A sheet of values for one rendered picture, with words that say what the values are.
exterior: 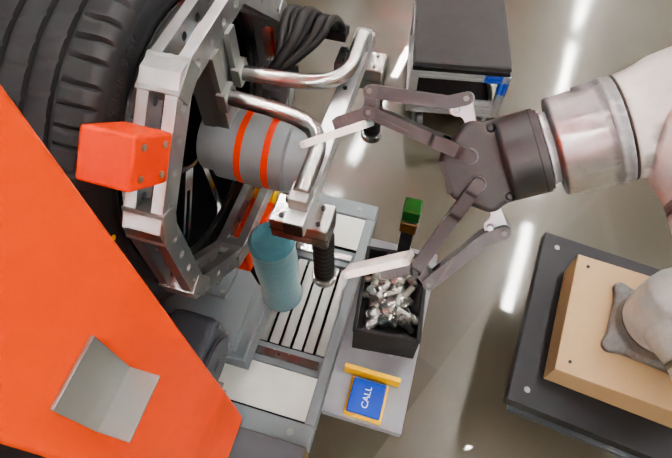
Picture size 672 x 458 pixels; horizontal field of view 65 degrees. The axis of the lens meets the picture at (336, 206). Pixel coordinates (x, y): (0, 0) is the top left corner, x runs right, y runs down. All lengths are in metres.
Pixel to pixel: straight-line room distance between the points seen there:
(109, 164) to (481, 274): 1.39
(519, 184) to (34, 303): 0.37
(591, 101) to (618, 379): 1.01
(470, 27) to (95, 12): 1.54
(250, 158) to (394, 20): 1.81
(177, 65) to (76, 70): 0.12
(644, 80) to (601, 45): 2.29
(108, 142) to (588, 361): 1.12
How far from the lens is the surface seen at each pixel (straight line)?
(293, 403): 1.56
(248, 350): 1.52
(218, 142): 0.93
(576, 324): 1.41
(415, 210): 1.12
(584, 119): 0.45
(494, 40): 2.05
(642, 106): 0.46
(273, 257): 0.97
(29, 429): 0.46
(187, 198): 1.08
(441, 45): 1.99
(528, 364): 1.43
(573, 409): 1.44
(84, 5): 0.80
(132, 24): 0.78
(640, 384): 1.42
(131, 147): 0.66
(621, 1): 3.07
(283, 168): 0.90
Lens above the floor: 1.60
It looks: 57 degrees down
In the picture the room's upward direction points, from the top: straight up
